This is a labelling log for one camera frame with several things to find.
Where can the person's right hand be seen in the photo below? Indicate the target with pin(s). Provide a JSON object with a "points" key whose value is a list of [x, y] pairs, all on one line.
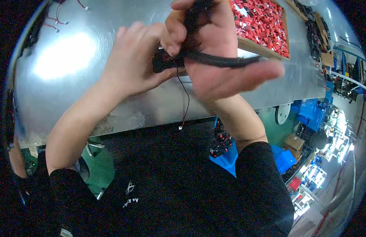
{"points": [[218, 80]]}

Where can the brown cardboard cartons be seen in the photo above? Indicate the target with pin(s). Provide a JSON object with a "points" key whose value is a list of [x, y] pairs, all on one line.
{"points": [[295, 143]]}

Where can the black connector block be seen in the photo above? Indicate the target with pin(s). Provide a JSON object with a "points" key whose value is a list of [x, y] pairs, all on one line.
{"points": [[163, 62]]}

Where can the blue plastic crate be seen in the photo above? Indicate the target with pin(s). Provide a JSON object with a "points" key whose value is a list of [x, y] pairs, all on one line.
{"points": [[285, 160]]}

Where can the white caster wheel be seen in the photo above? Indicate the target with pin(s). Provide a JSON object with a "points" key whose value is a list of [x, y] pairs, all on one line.
{"points": [[282, 114]]}

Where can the lit workstation shelves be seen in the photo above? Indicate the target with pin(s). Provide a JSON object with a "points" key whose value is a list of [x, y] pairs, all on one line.
{"points": [[325, 166]]}

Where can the stack of blue crates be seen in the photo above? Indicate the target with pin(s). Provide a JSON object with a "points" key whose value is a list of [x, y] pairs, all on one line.
{"points": [[313, 114]]}

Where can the metal rack with parts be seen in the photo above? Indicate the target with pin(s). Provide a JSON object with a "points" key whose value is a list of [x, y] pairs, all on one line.
{"points": [[351, 74]]}

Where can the cardboard tray of red parts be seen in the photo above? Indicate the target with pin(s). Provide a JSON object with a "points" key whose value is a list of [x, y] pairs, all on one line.
{"points": [[260, 26]]}

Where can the blue crate of black parts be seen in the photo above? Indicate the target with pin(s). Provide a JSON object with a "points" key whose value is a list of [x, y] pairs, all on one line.
{"points": [[223, 148]]}

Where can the metal stool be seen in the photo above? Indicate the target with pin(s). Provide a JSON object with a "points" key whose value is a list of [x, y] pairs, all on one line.
{"points": [[95, 145]]}

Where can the person's left hand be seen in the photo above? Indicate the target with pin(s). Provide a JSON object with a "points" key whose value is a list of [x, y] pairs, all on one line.
{"points": [[132, 62]]}

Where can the person's body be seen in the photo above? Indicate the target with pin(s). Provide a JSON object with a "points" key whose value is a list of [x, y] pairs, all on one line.
{"points": [[171, 183]]}

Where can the small cardboard box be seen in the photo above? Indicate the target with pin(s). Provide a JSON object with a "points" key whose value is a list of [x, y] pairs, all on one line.
{"points": [[327, 59]]}

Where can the cardboard tray of black parts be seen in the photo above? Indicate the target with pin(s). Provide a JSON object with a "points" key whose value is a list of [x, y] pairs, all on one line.
{"points": [[316, 32]]}

